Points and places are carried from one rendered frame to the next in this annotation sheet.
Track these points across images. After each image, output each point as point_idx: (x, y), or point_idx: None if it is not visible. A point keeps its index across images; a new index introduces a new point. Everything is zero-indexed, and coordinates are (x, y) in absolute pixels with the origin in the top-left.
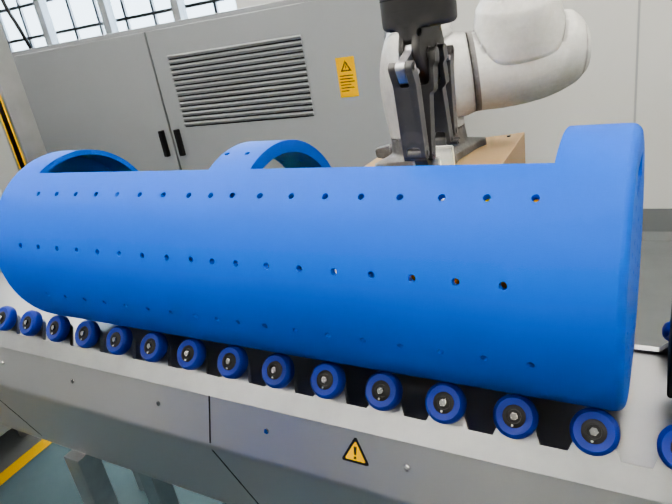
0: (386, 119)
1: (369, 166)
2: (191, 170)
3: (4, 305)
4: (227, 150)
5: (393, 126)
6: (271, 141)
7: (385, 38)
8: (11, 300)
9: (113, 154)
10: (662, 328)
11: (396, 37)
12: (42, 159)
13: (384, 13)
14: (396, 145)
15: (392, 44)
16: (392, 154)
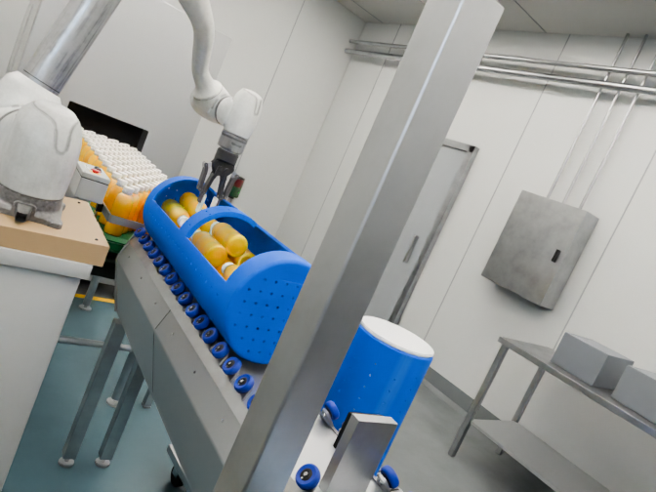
0: (57, 186)
1: (39, 230)
2: (261, 226)
3: (314, 443)
4: (247, 216)
5: (62, 190)
6: (232, 208)
7: (68, 124)
8: (308, 445)
9: (261, 254)
10: (142, 233)
11: (80, 126)
12: (306, 261)
13: (236, 160)
14: (58, 204)
15: (80, 131)
16: (49, 213)
